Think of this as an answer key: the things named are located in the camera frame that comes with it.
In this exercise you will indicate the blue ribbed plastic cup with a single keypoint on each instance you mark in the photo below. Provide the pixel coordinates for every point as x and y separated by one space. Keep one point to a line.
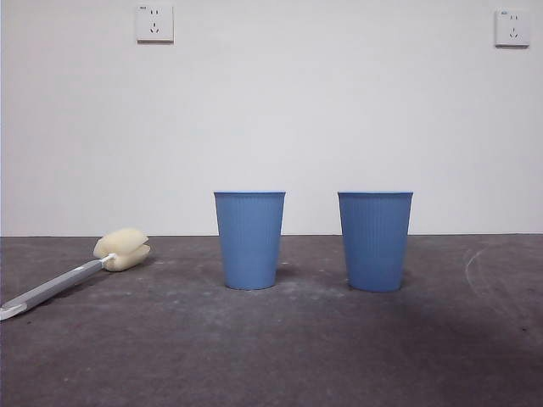
375 241
249 241

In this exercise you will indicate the white wall socket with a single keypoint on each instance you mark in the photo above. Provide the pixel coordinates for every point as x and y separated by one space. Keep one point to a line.
512 29
155 23

